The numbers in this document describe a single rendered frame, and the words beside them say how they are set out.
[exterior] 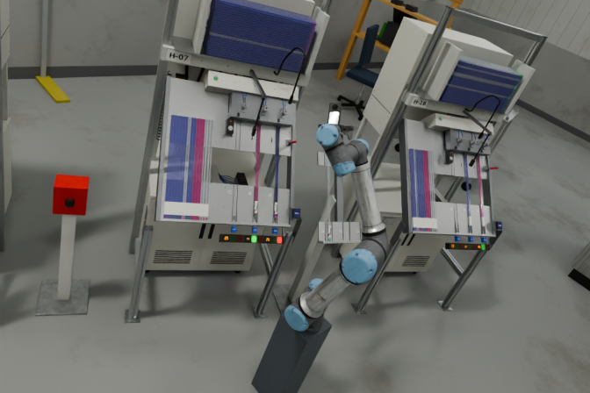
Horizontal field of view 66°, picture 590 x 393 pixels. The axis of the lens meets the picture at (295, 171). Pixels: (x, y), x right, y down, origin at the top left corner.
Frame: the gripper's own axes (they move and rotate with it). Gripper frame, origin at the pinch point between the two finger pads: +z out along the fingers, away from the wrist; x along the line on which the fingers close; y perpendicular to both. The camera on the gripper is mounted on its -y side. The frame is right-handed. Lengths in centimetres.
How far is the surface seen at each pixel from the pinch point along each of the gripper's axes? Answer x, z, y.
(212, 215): -61, 16, 48
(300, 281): -26, 75, 100
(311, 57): -21, 49, -33
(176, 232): -94, 45, 67
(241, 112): -53, 33, -3
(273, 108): -39, 44, -6
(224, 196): -57, 22, 39
